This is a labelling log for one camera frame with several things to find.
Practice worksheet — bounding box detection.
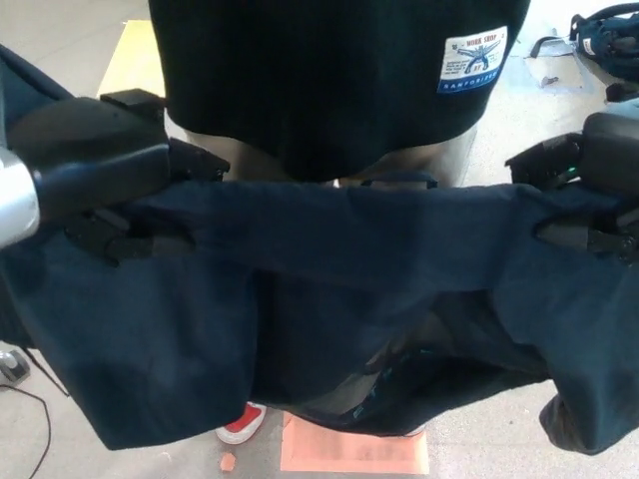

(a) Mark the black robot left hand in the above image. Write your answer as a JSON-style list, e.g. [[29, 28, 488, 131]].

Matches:
[[9, 88, 231, 265]]

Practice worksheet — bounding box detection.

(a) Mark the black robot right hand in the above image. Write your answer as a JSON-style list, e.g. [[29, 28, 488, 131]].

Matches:
[[504, 112, 639, 263]]

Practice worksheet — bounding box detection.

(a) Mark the navy blue coat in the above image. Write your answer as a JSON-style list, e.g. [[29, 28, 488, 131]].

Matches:
[[0, 43, 639, 458]]

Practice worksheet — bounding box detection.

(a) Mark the yellow floor mat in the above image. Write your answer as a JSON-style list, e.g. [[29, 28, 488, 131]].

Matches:
[[99, 19, 169, 109]]

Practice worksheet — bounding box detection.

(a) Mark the navy blue bag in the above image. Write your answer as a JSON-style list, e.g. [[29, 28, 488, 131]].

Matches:
[[568, 2, 639, 84]]

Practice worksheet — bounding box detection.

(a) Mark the black sweater with label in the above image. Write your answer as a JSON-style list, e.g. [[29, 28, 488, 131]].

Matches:
[[148, 0, 531, 184]]

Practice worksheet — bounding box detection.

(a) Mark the orange floor mat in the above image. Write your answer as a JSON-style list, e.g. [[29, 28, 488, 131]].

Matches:
[[280, 412, 430, 473]]

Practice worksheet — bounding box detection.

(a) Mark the black floor cable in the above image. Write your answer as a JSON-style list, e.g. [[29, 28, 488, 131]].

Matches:
[[0, 348, 51, 479]]

